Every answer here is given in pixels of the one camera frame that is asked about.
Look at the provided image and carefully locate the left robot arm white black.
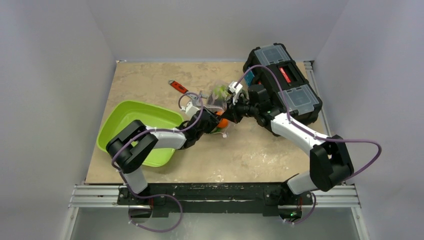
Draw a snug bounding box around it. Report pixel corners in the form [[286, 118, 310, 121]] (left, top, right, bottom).
[[105, 108, 221, 205]]

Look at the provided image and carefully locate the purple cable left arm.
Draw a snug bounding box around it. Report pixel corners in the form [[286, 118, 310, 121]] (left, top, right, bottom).
[[110, 91, 205, 200]]

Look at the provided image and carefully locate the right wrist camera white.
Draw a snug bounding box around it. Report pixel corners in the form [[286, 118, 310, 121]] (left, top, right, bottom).
[[227, 81, 243, 105]]

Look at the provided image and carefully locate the orange fake tangerine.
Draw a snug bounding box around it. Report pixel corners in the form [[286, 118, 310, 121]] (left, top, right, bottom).
[[215, 110, 229, 129]]

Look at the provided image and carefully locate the green plastic tray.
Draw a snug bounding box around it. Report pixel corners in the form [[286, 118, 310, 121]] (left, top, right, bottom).
[[97, 100, 186, 173]]

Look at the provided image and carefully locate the black plastic toolbox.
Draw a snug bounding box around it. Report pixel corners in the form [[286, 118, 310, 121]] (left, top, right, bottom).
[[242, 43, 323, 131]]

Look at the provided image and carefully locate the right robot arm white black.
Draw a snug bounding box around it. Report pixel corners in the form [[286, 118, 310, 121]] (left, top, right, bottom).
[[222, 82, 354, 204]]

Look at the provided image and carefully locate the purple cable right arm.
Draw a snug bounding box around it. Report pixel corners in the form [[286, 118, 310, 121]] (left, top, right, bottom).
[[233, 64, 383, 183]]

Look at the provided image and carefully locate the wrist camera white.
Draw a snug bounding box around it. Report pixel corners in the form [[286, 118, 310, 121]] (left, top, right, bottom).
[[184, 100, 202, 118], [227, 81, 243, 105]]

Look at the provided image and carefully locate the red handled adjustable wrench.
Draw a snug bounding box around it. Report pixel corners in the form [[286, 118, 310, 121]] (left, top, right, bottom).
[[168, 79, 189, 94]]

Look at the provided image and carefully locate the black mounting base rail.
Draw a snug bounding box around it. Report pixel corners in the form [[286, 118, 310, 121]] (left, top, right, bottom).
[[117, 182, 314, 220]]

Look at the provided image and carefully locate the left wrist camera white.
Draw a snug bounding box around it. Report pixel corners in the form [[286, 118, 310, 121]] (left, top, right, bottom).
[[184, 100, 202, 118]]

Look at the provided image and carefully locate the purple cable at base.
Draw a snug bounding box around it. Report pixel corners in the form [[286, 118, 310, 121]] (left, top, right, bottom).
[[127, 195, 184, 234]]

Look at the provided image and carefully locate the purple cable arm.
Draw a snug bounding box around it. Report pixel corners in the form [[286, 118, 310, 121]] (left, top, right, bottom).
[[233, 64, 383, 183], [110, 91, 205, 200]]

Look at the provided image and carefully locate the clear zip top bag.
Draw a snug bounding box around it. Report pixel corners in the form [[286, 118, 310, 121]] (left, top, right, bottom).
[[200, 80, 235, 138]]

